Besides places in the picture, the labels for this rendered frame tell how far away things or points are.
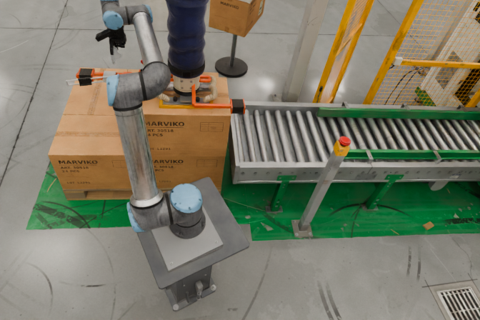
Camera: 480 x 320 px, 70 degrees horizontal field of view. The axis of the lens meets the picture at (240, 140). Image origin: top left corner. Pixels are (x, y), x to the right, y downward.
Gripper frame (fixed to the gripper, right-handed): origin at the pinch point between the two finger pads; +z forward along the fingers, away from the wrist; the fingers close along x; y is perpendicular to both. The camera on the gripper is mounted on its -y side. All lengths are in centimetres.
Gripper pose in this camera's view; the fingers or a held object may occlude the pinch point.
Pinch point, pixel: (114, 56)
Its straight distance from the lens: 220.4
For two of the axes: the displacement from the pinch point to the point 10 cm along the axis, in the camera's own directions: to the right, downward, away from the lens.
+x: -0.9, -7.3, 6.8
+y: 9.9, 0.2, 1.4
